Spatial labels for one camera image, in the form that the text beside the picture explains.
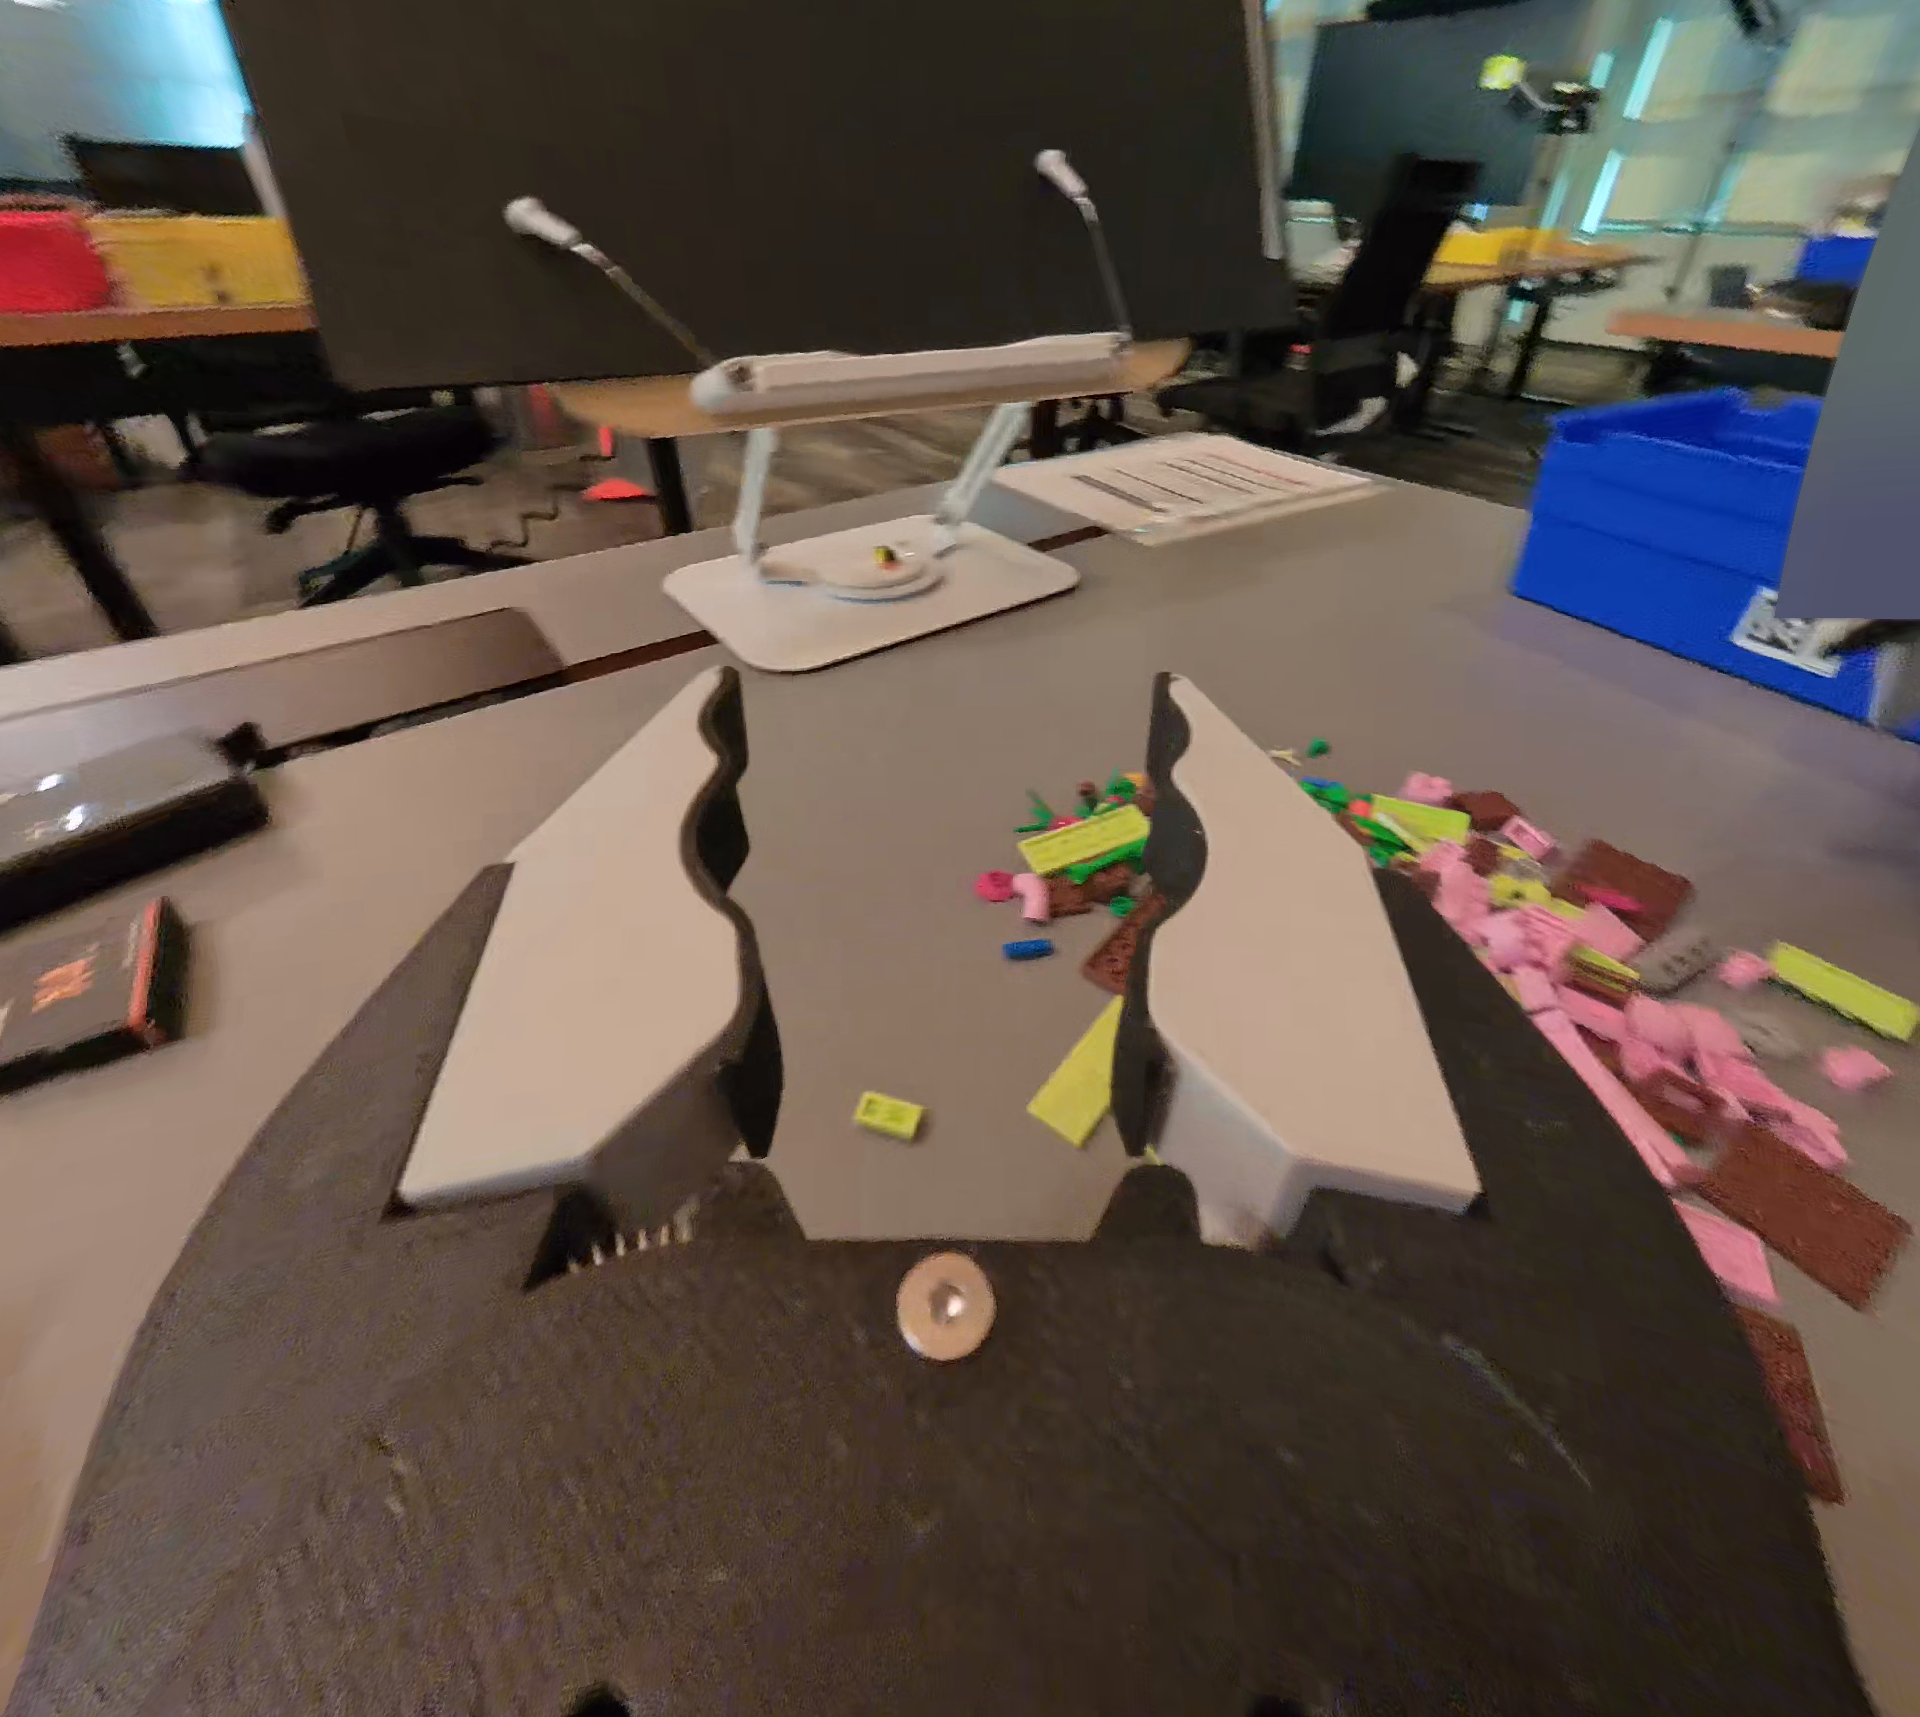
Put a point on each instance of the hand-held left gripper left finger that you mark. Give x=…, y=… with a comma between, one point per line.
x=599, y=995

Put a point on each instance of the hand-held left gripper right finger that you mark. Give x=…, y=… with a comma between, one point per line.
x=1290, y=995

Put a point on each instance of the pile of mixed toy bricks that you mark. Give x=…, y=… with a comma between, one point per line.
x=1619, y=995

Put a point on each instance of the brown square studded plate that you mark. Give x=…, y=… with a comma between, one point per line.
x=1793, y=1401
x=1799, y=1215
x=1628, y=885

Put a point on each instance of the brown rectangular plate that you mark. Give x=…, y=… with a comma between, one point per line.
x=1122, y=947

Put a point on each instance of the lime smooth tile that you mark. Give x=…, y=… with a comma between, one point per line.
x=1083, y=1081

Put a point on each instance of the small lime plate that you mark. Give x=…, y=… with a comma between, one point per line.
x=890, y=1117

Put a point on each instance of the white stand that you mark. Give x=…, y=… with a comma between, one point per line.
x=902, y=606

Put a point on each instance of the orange traffic cone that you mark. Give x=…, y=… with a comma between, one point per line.
x=615, y=478

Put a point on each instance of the printed paper sheet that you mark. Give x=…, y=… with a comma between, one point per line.
x=1185, y=484

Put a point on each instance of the long flat black device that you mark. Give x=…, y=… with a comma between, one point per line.
x=104, y=821

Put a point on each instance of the black box orange mark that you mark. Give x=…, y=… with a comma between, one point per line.
x=74, y=995

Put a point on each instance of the black office chair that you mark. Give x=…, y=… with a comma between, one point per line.
x=1381, y=292
x=347, y=457

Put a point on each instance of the blue plastic bin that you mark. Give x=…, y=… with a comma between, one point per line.
x=1650, y=517

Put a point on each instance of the small yellow crate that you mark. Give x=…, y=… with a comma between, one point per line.
x=1491, y=247

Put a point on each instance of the yellow storage bin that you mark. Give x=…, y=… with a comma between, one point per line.
x=198, y=263
x=125, y=263
x=273, y=263

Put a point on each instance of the wooden office desk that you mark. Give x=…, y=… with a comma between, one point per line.
x=153, y=325

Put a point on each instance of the black monitor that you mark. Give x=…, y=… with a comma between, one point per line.
x=1411, y=95

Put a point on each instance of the red bin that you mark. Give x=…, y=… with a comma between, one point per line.
x=54, y=263

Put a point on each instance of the large black panel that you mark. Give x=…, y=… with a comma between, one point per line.
x=749, y=68

